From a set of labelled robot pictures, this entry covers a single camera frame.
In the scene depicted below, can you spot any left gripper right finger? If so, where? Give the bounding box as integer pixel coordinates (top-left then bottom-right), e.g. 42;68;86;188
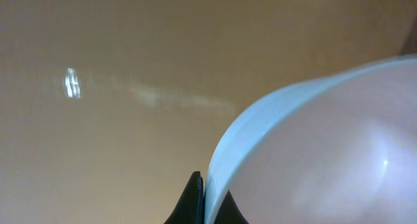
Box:
214;191;248;224

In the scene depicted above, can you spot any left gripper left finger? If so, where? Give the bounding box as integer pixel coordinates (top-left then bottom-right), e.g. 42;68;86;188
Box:
164;171;205;224

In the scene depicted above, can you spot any pink bowl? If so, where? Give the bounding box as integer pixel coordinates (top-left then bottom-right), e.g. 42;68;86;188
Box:
205;55;416;223

